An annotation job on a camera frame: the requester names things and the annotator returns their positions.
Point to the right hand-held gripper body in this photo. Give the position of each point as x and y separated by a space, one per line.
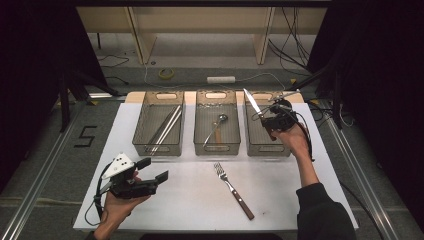
283 118

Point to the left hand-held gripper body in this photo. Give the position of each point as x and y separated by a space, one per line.
128 188

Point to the smoky clear plastic bin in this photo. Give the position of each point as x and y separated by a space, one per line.
230 133
256 143
150 120

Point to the metal spoon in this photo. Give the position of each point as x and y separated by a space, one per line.
222 117

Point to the small wooden spoon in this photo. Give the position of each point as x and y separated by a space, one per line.
217 136

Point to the person's right hand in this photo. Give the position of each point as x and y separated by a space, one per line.
295 141

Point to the person's left hand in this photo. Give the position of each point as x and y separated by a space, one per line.
115 213

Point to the white table cover sheet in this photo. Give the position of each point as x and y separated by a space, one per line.
186 206

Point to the black metal stand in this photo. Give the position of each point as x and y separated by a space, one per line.
338 100
64 100

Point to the white power strip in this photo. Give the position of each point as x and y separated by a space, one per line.
221 80

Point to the silver floor bar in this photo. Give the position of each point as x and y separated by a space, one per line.
100 95

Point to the yellow tape roll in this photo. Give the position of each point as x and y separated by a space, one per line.
160 74

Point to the black curtain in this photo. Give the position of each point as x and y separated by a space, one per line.
383 66
26 66

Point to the beige wooden furniture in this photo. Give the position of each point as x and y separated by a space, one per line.
200 20

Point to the metal floor rail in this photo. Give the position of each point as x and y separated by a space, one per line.
40 180
363 186

